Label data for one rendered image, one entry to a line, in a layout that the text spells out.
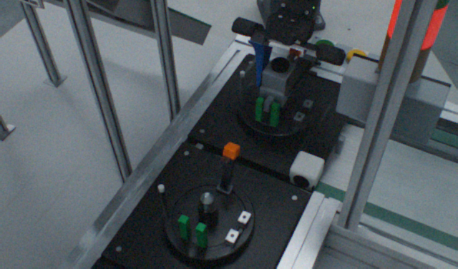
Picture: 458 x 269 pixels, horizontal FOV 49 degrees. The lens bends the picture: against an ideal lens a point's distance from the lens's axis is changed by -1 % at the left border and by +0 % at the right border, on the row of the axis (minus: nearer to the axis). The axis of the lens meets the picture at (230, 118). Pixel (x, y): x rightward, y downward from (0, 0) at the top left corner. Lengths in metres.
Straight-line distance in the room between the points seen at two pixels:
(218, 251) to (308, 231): 0.15
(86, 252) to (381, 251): 0.45
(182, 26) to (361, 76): 0.43
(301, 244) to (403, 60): 0.36
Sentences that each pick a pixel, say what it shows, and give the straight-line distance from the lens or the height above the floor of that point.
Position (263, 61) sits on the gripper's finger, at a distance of 0.84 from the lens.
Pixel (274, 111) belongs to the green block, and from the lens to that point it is 0.85.
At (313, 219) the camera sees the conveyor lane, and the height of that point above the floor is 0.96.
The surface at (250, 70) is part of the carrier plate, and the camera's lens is 1.01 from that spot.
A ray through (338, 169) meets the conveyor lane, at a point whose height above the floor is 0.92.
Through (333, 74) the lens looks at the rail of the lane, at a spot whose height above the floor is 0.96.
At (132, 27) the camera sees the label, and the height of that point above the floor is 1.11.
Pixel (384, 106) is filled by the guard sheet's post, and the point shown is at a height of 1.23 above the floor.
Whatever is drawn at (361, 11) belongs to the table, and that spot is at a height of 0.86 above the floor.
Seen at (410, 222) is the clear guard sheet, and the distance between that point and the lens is 0.77.
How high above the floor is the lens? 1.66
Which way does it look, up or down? 49 degrees down
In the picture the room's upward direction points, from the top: 1 degrees counter-clockwise
